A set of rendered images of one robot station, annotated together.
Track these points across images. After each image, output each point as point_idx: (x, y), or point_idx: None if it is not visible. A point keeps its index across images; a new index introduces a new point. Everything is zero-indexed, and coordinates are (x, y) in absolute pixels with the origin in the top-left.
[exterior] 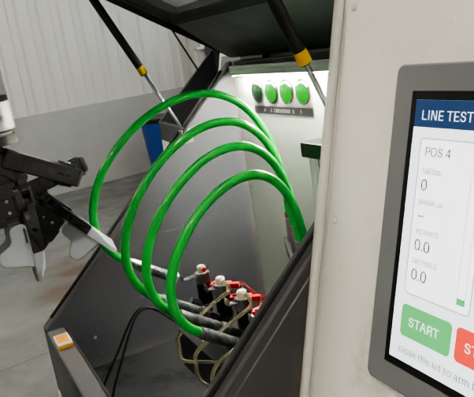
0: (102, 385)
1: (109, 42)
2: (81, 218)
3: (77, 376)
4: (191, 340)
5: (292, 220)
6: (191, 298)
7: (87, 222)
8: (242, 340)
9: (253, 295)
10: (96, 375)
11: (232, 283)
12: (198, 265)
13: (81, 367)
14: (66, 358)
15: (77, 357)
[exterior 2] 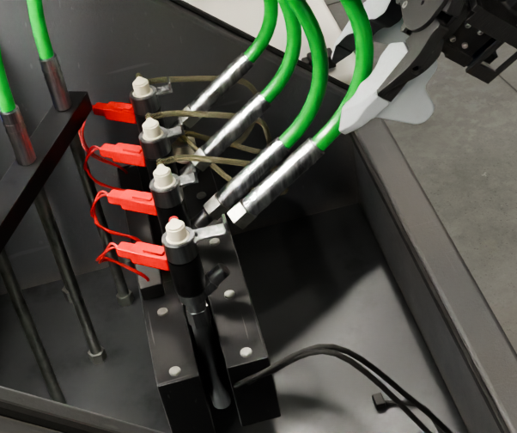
0: (437, 296)
1: None
2: (390, 44)
3: (493, 332)
4: (252, 306)
5: (5, 73)
6: (221, 264)
7: (380, 57)
8: (207, 15)
9: (122, 192)
10: (453, 329)
11: (131, 243)
12: (180, 224)
13: (489, 360)
14: None
15: (507, 400)
